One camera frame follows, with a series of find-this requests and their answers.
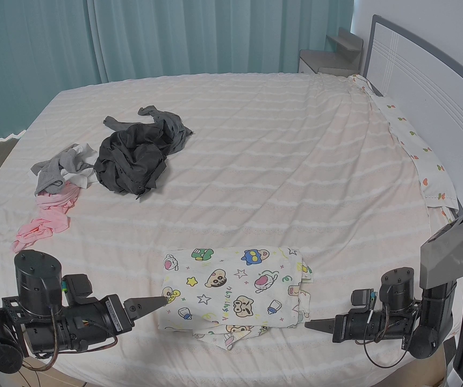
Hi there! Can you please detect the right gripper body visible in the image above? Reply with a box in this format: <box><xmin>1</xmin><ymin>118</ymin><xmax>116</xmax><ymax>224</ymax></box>
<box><xmin>332</xmin><ymin>311</ymin><xmax>383</xmax><ymax>343</ymax></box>

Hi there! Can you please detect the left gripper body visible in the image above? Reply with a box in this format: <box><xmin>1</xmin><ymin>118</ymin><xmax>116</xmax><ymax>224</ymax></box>
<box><xmin>60</xmin><ymin>295</ymin><xmax>133</xmax><ymax>352</ymax></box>

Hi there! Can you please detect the white printed pyjama top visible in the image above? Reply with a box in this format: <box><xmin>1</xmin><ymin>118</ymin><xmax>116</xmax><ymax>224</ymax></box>
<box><xmin>158</xmin><ymin>246</ymin><xmax>314</xmax><ymax>350</ymax></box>

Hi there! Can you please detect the pink garment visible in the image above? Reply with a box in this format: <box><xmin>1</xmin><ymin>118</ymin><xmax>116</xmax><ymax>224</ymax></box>
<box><xmin>12</xmin><ymin>182</ymin><xmax>81</xmax><ymax>254</ymax></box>

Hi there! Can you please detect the white printed pillow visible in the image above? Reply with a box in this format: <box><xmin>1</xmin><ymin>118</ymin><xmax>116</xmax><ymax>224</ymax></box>
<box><xmin>348</xmin><ymin>74</ymin><xmax>460</xmax><ymax>211</ymax></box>
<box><xmin>427</xmin><ymin>205</ymin><xmax>461</xmax><ymax>237</ymax></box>

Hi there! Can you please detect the grey and white garment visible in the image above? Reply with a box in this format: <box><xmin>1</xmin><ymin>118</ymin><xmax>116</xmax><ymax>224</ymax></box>
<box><xmin>30</xmin><ymin>144</ymin><xmax>98</xmax><ymax>196</ymax></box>

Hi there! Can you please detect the black shirt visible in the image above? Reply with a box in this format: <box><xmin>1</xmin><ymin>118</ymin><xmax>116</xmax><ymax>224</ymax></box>
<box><xmin>94</xmin><ymin>123</ymin><xmax>168</xmax><ymax>200</ymax></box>

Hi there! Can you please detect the bed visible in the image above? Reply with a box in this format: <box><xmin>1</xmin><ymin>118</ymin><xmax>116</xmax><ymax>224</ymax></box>
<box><xmin>0</xmin><ymin>15</ymin><xmax>463</xmax><ymax>384</ymax></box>

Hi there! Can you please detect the dark grey garment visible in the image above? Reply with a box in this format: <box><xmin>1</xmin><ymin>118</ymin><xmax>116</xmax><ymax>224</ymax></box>
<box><xmin>103</xmin><ymin>106</ymin><xmax>194</xmax><ymax>154</ymax></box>

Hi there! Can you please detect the grey bedside table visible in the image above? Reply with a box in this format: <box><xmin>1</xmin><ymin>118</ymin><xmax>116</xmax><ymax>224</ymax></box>
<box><xmin>298</xmin><ymin>27</ymin><xmax>364</xmax><ymax>76</ymax></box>

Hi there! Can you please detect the blue-green curtain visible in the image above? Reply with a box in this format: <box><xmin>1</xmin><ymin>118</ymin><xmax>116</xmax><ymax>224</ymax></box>
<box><xmin>0</xmin><ymin>0</ymin><xmax>358</xmax><ymax>144</ymax></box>

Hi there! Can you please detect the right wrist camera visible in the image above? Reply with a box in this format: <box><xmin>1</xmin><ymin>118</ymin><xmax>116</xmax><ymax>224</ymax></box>
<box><xmin>350</xmin><ymin>289</ymin><xmax>376</xmax><ymax>309</ymax></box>

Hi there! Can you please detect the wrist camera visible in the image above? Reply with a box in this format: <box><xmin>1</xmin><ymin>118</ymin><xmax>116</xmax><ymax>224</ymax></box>
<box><xmin>61</xmin><ymin>274</ymin><xmax>100</xmax><ymax>309</ymax></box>
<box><xmin>350</xmin><ymin>289</ymin><xmax>376</xmax><ymax>309</ymax></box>

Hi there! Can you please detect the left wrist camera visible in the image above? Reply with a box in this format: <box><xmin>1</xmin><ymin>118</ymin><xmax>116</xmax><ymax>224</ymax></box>
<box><xmin>61</xmin><ymin>274</ymin><xmax>100</xmax><ymax>309</ymax></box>

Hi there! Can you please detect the black cable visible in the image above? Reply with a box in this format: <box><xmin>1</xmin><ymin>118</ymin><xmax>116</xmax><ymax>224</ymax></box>
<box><xmin>361</xmin><ymin>337</ymin><xmax>418</xmax><ymax>369</ymax></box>

